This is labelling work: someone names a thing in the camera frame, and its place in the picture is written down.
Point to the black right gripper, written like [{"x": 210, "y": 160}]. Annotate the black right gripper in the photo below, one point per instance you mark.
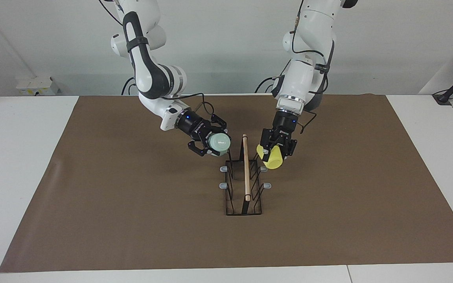
[{"x": 193, "y": 126}]

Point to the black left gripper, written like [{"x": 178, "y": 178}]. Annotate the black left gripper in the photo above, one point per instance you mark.
[{"x": 283, "y": 127}]

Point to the yellow plastic cup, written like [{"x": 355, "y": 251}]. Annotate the yellow plastic cup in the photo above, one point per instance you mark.
[{"x": 273, "y": 157}]

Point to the pale green plastic cup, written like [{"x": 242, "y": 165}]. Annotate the pale green plastic cup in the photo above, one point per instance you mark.
[{"x": 219, "y": 143}]

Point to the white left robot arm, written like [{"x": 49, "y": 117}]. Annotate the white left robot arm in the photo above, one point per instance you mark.
[{"x": 305, "y": 78}]

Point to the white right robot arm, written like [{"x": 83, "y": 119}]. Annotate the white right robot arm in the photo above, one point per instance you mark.
[{"x": 148, "y": 74}]

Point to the brown table mat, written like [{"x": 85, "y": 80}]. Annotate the brown table mat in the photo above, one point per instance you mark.
[{"x": 132, "y": 228}]

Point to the white wall power box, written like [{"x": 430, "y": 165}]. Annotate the white wall power box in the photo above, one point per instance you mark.
[{"x": 37, "y": 86}]

